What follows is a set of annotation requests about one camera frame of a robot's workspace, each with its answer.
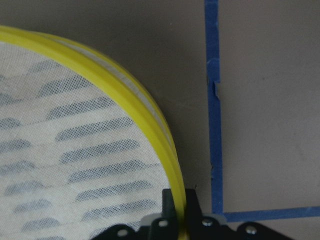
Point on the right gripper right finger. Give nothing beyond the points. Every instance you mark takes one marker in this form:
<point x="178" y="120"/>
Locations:
<point x="202" y="226"/>

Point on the yellow bamboo steamer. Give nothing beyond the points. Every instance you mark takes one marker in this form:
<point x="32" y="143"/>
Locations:
<point x="83" y="145"/>

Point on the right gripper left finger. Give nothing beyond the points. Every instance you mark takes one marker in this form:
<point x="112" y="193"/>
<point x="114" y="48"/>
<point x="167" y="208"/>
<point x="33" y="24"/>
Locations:
<point x="157" y="226"/>

